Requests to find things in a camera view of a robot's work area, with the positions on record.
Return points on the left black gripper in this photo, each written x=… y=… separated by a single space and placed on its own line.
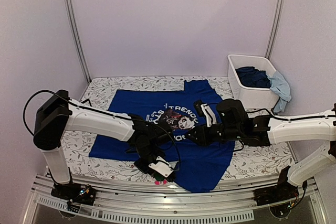
x=138 y=163

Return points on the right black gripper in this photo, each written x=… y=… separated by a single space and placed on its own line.
x=202 y=135

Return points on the blue printed t-shirt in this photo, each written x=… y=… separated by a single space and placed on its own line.
x=201 y=167

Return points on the pink flower brooch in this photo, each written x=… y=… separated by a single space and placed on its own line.
x=160 y=179

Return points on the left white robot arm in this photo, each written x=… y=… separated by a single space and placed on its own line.
x=60 y=113

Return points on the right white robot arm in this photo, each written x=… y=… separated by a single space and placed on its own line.
x=319 y=126

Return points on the dark navy clothing in bin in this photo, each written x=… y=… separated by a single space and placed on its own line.
x=253 y=78

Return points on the floral table cloth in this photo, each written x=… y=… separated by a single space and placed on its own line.
x=248 y=162

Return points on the white plastic bin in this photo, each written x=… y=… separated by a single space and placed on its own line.
x=251 y=98

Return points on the light blue cloth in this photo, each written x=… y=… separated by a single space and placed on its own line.
x=281 y=88

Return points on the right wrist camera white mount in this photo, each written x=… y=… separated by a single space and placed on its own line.
x=205 y=111

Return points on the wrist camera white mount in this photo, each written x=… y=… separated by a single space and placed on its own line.
x=205 y=111
x=163 y=168

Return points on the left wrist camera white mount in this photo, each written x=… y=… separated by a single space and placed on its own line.
x=163 y=168

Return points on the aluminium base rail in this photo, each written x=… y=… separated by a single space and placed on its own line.
x=232 y=201

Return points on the right aluminium frame post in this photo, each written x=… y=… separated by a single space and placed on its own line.
x=274 y=28

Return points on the aluminium frame post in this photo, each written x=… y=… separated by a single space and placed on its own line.
x=274 y=28
x=76 y=39

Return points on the left aluminium frame post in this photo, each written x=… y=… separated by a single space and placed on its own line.
x=76 y=39

